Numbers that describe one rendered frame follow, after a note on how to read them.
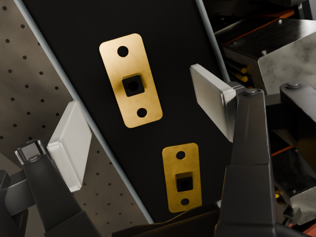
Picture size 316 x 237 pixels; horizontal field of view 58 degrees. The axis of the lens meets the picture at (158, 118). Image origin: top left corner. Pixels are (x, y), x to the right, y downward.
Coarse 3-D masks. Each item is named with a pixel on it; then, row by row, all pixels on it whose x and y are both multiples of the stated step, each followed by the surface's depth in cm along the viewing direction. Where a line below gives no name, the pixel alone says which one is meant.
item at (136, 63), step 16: (112, 48) 25; (128, 48) 25; (144, 48) 25; (112, 64) 25; (128, 64) 25; (144, 64) 26; (112, 80) 26; (128, 80) 25; (144, 80) 26; (128, 96) 26; (144, 96) 27; (128, 112) 27; (160, 112) 28
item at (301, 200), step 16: (272, 144) 62; (288, 144) 60; (272, 160) 57; (288, 160) 55; (304, 160) 53; (288, 176) 51; (304, 176) 50; (288, 192) 48; (304, 192) 47; (304, 208) 48
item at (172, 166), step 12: (180, 144) 29; (192, 144) 29; (168, 156) 29; (192, 156) 30; (168, 168) 30; (180, 168) 30; (192, 168) 30; (168, 180) 30; (180, 180) 30; (192, 180) 31; (168, 192) 31; (180, 192) 31; (192, 192) 31; (168, 204) 32; (180, 204) 32; (192, 204) 32
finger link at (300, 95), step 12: (288, 84) 13; (300, 84) 13; (288, 96) 12; (300, 96) 12; (312, 96) 12; (300, 108) 11; (312, 108) 11; (300, 120) 12; (312, 120) 10; (288, 132) 14; (300, 132) 12; (312, 132) 11; (300, 144) 12; (312, 144) 11; (312, 156) 11; (312, 168) 11
